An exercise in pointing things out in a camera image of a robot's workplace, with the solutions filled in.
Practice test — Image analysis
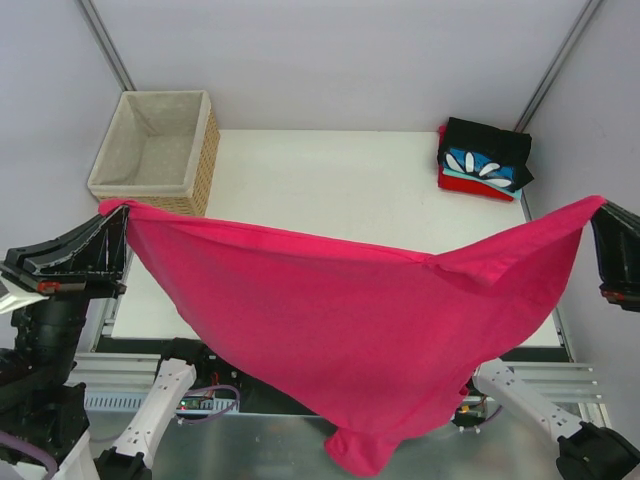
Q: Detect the magenta pink t-shirt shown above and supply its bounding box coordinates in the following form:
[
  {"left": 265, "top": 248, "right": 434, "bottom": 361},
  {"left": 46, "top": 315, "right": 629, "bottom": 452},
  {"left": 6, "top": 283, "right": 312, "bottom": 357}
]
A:
[{"left": 127, "top": 196, "right": 605, "bottom": 477}]

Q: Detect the aluminium frame rail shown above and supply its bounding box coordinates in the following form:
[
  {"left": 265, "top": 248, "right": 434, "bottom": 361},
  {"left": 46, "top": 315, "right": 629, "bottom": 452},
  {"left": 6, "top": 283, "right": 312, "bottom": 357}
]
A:
[{"left": 68, "top": 353, "right": 603, "bottom": 403}]

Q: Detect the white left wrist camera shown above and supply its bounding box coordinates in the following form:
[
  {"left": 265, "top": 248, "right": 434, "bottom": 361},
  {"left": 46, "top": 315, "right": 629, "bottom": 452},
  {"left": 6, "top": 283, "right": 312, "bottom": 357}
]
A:
[{"left": 0, "top": 277, "right": 46, "bottom": 315}]

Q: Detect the aluminium corner post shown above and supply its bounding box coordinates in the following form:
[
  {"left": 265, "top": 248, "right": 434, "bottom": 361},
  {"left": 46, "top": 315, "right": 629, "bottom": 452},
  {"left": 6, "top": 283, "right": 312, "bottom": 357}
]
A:
[
  {"left": 514, "top": 0, "right": 607, "bottom": 133},
  {"left": 74, "top": 0, "right": 136, "bottom": 91}
]

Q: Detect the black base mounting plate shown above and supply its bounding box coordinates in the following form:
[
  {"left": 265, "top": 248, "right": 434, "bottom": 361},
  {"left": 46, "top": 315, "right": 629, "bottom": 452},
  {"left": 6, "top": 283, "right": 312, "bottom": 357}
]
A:
[{"left": 97, "top": 337, "right": 315, "bottom": 416}]

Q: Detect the black folded printed t-shirt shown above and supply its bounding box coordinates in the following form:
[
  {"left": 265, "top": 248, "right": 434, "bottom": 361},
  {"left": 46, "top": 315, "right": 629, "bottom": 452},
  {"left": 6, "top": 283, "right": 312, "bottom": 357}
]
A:
[{"left": 437, "top": 117, "right": 534, "bottom": 191}]

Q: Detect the right aluminium corner post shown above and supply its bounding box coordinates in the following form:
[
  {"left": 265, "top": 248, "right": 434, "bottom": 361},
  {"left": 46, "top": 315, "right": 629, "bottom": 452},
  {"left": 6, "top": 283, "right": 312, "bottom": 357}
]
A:
[{"left": 514, "top": 0, "right": 607, "bottom": 133}]

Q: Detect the left white cable duct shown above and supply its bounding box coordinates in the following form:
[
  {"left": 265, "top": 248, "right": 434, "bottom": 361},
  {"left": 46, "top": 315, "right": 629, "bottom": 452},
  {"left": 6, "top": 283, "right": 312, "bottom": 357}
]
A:
[{"left": 84, "top": 392, "right": 240, "bottom": 415}]

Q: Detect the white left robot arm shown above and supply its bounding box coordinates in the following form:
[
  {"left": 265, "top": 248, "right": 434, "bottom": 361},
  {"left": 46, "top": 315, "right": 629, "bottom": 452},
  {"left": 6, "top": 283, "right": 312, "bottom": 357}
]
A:
[{"left": 1, "top": 206, "right": 212, "bottom": 479}]

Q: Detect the left aluminium corner post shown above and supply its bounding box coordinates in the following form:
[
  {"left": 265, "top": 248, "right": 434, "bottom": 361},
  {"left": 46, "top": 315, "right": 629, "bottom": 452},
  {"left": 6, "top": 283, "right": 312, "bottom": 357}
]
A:
[{"left": 74, "top": 0, "right": 136, "bottom": 91}]

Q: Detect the red folded t-shirt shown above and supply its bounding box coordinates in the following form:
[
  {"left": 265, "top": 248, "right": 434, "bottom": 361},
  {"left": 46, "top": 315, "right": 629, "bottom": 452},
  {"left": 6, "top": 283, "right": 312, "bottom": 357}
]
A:
[{"left": 438, "top": 168, "right": 514, "bottom": 202}]

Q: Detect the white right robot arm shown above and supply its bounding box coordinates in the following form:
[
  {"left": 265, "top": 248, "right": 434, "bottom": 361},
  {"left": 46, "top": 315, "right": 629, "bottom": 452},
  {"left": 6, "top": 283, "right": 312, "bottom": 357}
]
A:
[{"left": 450, "top": 201, "right": 639, "bottom": 479}]

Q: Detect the light teal folded t-shirt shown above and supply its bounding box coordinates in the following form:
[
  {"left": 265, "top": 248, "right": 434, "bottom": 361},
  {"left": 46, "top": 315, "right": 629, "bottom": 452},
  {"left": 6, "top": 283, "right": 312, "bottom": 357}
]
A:
[{"left": 444, "top": 169, "right": 521, "bottom": 198}]

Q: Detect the woven wicker basket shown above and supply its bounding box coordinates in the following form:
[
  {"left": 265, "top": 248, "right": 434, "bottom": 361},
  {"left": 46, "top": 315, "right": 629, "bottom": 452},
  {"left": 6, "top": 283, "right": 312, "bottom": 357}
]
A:
[{"left": 88, "top": 90, "right": 220, "bottom": 216}]

